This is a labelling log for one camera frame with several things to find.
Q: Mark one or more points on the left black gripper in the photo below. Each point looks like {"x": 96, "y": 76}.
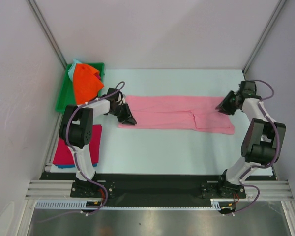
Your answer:
{"x": 128, "y": 118}

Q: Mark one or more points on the pink t shirt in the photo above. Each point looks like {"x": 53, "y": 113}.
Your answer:
{"x": 197, "y": 113}

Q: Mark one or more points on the aluminium frame rail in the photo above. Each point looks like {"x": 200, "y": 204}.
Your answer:
{"x": 65, "y": 189}

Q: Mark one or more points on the orange t shirt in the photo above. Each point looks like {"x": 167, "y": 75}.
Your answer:
{"x": 86, "y": 86}

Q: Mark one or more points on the folded magenta t shirt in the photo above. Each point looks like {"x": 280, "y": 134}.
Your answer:
{"x": 63, "y": 155}

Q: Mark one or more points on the green plastic bin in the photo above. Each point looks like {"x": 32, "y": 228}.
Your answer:
{"x": 66, "y": 95}

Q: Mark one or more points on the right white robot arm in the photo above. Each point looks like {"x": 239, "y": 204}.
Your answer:
{"x": 263, "y": 140}

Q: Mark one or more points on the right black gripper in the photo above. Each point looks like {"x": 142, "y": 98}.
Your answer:
{"x": 230, "y": 103}

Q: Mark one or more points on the light blue t shirt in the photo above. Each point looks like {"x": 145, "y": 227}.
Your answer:
{"x": 72, "y": 68}

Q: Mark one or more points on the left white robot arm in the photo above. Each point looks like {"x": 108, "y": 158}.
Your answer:
{"x": 77, "y": 125}

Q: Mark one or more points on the slotted cable duct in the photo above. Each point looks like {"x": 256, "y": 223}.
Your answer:
{"x": 89, "y": 205}

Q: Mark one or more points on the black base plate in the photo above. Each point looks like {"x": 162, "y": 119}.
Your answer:
{"x": 130, "y": 190}

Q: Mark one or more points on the folded blue t shirt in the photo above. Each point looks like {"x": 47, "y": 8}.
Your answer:
{"x": 71, "y": 166}

